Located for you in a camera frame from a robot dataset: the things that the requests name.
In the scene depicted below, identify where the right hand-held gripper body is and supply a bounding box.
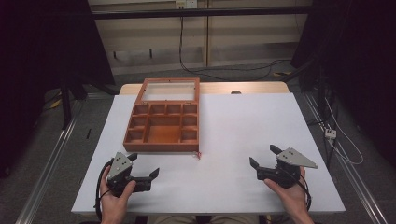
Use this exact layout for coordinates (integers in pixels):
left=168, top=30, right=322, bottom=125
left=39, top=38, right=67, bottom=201
left=256, top=147, right=319, bottom=189

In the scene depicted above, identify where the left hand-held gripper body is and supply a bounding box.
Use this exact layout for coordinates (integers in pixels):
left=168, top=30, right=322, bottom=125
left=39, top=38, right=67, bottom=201
left=106, top=151, right=153, bottom=198

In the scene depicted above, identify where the person's right hand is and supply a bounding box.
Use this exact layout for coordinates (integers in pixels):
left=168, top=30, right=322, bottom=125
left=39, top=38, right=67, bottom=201
left=262, top=167, right=310, bottom=217

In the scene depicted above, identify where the person's left hand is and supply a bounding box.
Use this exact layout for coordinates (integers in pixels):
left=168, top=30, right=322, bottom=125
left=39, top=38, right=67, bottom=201
left=99, top=165, right=137, bottom=218

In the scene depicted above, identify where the white table cover board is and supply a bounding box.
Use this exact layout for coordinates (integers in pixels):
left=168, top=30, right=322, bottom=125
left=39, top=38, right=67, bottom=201
left=71, top=92, right=347, bottom=215

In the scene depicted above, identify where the wooden compartment box with glass lid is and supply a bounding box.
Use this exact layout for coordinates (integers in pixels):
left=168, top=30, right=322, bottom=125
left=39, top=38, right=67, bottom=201
left=122, top=77, right=201, bottom=153

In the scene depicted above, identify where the light wooden table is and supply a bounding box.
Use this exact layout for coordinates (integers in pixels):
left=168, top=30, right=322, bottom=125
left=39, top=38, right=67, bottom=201
left=119, top=80, right=290, bottom=96

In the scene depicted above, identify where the black metal stand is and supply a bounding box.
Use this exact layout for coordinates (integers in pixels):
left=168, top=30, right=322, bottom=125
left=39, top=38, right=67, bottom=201
left=59, top=74, right=89, bottom=131

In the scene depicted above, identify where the black curtain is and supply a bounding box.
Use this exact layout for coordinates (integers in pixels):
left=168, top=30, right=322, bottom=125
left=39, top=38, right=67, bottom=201
left=0, top=0, right=116, bottom=179
left=290, top=0, right=396, bottom=160

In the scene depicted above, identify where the black horizontal bar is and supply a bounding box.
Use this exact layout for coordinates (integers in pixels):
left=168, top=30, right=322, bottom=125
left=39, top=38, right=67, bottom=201
left=92, top=6, right=314, bottom=21

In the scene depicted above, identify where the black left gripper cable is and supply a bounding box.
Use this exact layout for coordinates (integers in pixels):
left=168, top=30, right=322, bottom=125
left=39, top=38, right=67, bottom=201
left=93, top=158, right=116, bottom=222

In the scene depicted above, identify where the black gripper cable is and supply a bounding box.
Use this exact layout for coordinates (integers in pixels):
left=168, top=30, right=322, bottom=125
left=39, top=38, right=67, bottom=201
left=93, top=158, right=116, bottom=222
left=288, top=169, right=313, bottom=213

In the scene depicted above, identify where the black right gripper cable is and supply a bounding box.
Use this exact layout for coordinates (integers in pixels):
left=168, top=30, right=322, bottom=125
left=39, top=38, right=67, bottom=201
left=288, top=169, right=313, bottom=213

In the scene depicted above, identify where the aluminium floor rail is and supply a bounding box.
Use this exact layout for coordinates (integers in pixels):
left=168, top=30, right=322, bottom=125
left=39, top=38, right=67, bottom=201
left=302, top=92, right=389, bottom=224
left=14, top=98, right=86, bottom=224

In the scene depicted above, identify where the white cable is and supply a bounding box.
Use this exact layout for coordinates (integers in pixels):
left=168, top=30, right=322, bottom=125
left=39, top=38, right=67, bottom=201
left=323, top=96, right=364, bottom=166

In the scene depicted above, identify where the long black floor cable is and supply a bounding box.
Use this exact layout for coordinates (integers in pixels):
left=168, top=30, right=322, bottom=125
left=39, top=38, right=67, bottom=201
left=178, top=16, right=293, bottom=82

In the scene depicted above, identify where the white wall socket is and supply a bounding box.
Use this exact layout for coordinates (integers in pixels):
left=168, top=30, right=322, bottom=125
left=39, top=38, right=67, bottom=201
left=175, top=0, right=199, bottom=9

